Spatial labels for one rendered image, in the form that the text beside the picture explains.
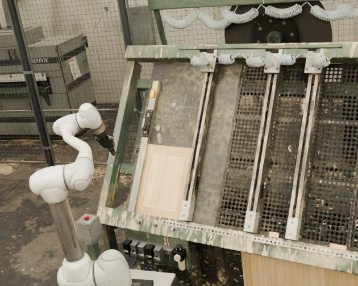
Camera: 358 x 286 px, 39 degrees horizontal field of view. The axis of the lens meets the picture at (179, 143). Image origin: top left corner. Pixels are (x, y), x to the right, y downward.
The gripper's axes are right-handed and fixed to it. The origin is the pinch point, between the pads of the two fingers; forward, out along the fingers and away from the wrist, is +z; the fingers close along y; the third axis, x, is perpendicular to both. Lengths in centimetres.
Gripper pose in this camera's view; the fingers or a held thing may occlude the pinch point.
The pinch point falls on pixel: (112, 150)
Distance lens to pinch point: 332.5
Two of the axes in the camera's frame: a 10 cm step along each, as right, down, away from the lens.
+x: -2.4, 7.6, -6.0
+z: 3.0, 6.5, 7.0
